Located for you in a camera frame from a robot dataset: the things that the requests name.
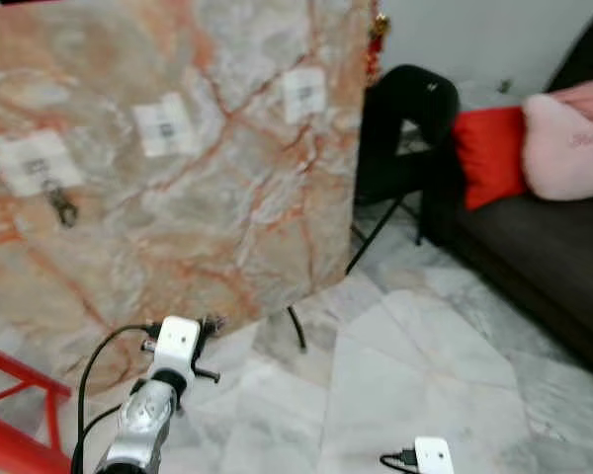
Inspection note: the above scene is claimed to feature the white adhesive hook label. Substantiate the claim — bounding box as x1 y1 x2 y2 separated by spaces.
133 94 199 159
282 67 329 124
0 128 85 197

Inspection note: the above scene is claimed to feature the black easel leg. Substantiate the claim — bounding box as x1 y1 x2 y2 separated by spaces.
287 306 307 352

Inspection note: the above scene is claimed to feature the marble pattern board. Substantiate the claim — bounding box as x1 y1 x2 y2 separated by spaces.
0 0 379 401

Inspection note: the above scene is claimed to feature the dark sofa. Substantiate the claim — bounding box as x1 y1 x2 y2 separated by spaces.
420 5 593 376

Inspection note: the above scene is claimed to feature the pale pink fluffy cushion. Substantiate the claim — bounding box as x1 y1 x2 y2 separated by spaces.
522 94 593 201

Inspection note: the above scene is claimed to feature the black chair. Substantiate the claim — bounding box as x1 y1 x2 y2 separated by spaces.
346 64 463 276

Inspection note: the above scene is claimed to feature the red hanging decoration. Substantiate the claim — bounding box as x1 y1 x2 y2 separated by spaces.
366 10 391 85

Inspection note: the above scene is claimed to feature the red cushion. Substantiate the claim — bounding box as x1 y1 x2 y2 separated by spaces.
453 106 530 211

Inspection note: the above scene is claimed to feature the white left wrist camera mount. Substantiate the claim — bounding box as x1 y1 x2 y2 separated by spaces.
156 316 202 381

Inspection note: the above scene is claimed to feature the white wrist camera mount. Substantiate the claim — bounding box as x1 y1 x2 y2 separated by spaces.
156 316 202 381
415 436 456 474

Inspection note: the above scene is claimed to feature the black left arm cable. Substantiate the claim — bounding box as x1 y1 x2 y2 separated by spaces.
71 322 164 474

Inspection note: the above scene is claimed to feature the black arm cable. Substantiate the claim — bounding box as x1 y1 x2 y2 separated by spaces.
381 449 418 470
71 322 164 474

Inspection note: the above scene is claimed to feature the red metal frame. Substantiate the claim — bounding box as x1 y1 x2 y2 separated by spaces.
0 341 72 474

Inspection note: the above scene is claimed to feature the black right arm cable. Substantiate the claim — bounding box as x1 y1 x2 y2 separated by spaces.
381 449 418 470

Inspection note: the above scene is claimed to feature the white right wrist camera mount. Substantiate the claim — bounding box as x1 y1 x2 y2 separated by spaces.
415 436 456 474

